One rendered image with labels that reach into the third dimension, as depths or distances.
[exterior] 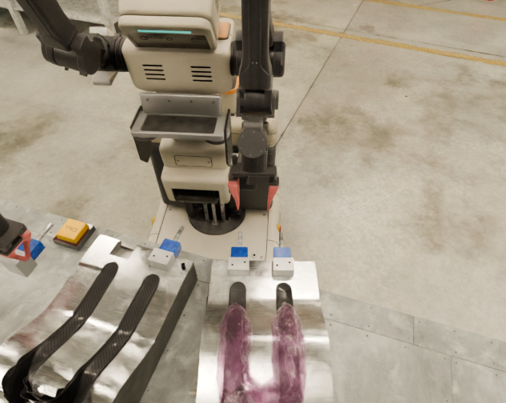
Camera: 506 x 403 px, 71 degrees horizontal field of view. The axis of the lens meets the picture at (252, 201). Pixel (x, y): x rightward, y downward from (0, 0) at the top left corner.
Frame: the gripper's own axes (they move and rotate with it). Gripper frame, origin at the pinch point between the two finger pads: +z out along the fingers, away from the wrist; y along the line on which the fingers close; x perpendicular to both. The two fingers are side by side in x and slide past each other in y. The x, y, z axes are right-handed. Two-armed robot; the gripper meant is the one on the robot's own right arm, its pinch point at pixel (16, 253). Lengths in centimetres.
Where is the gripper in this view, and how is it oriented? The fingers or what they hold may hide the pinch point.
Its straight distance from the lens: 96.1
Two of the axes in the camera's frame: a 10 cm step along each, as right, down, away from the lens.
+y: 9.5, 2.4, -2.1
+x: 3.1, -7.2, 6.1
